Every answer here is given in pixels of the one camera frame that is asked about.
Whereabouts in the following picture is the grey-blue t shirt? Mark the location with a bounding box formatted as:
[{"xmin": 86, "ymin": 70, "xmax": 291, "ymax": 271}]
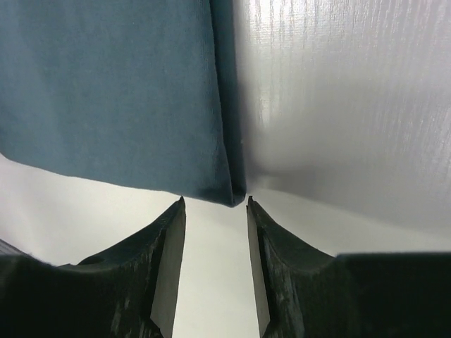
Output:
[{"xmin": 1, "ymin": 1, "xmax": 246, "ymax": 206}]

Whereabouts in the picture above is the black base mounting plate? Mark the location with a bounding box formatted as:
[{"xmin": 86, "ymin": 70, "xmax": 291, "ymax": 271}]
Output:
[{"xmin": 0, "ymin": 239, "xmax": 30, "ymax": 257}]

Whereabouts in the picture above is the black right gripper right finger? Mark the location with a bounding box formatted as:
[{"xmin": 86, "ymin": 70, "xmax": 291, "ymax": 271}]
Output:
[{"xmin": 247, "ymin": 199, "xmax": 450, "ymax": 337}]

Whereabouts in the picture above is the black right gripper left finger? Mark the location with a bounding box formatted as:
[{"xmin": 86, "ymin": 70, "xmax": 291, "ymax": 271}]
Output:
[{"xmin": 1, "ymin": 199, "xmax": 186, "ymax": 337}]

